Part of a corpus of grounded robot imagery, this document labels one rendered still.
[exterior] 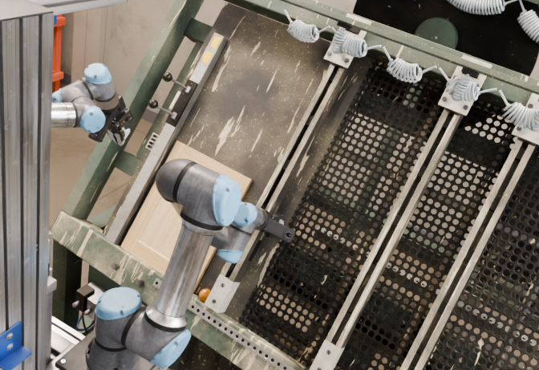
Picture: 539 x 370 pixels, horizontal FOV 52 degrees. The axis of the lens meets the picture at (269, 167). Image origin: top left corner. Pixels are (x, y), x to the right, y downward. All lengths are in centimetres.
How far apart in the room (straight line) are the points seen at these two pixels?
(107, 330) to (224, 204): 49
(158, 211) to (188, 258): 86
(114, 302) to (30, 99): 63
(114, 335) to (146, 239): 77
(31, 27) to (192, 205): 55
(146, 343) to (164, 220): 82
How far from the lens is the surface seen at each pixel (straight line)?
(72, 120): 171
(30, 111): 121
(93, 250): 237
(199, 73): 231
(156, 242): 226
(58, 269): 263
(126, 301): 157
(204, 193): 137
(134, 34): 517
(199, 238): 141
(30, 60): 116
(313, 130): 204
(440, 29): 247
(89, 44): 534
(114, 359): 167
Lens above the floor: 237
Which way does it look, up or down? 29 degrees down
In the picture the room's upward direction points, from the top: 14 degrees clockwise
